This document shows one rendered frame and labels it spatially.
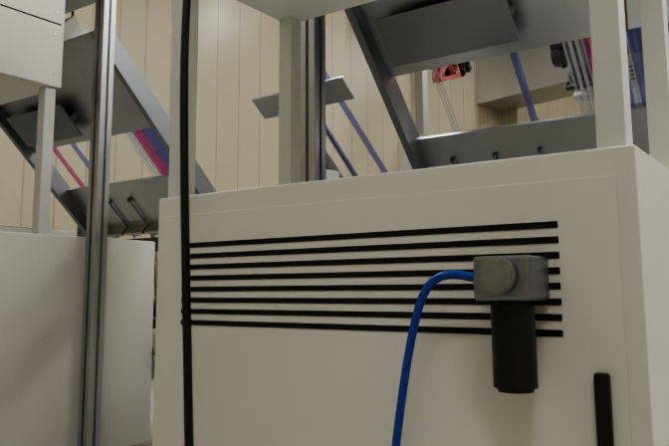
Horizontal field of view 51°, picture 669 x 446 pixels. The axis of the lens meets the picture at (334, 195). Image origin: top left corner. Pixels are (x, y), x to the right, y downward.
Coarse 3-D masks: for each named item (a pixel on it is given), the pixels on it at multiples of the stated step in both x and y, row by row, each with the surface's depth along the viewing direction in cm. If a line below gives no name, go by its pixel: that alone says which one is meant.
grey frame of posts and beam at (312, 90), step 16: (320, 16) 151; (304, 32) 150; (320, 32) 151; (304, 48) 150; (320, 48) 151; (304, 64) 149; (320, 64) 150; (304, 80) 149; (320, 80) 150; (304, 96) 149; (320, 96) 149; (304, 112) 148; (320, 112) 149; (304, 128) 148; (320, 128) 148; (304, 144) 147; (320, 144) 148; (304, 160) 147; (320, 160) 147; (304, 176) 146; (320, 176) 147
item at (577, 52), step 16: (640, 32) 140; (576, 48) 147; (640, 48) 141; (576, 64) 149; (640, 64) 143; (576, 80) 151; (592, 80) 150; (640, 80) 145; (576, 96) 154; (592, 96) 152; (640, 96) 148
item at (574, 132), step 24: (552, 120) 159; (576, 120) 156; (432, 144) 177; (456, 144) 174; (480, 144) 171; (504, 144) 168; (528, 144) 165; (552, 144) 162; (576, 144) 160; (648, 144) 152
